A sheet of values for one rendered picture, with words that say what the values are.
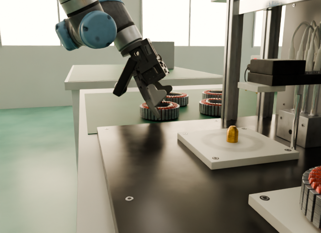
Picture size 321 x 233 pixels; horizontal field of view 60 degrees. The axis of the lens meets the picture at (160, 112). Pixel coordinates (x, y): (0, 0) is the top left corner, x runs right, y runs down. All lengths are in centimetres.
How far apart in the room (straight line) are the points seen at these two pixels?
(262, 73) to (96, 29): 33
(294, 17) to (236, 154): 43
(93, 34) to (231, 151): 35
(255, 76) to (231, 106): 20
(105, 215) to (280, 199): 20
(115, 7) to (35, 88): 428
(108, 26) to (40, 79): 438
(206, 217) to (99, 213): 13
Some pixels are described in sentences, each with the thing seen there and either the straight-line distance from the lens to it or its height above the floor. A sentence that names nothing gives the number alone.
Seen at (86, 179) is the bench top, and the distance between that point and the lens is 44.
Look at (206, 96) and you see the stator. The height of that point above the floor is 78.
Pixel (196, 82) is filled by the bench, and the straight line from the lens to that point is 190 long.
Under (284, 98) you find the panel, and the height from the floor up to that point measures 82.
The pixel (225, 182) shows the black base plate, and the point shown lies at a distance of 38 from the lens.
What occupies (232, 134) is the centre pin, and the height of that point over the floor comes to 80.
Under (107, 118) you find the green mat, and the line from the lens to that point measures 79.
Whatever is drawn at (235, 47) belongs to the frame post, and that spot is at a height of 94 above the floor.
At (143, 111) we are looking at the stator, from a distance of 75.
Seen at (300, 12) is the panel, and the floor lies 102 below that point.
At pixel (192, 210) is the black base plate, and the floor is 77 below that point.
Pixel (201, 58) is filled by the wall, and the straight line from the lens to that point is 535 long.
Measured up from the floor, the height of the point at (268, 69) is 91.
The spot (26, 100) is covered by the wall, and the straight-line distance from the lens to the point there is 504.
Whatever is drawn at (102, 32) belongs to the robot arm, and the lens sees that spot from 60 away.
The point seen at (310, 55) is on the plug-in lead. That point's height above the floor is 93.
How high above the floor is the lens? 94
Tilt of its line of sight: 13 degrees down
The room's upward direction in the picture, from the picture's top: straight up
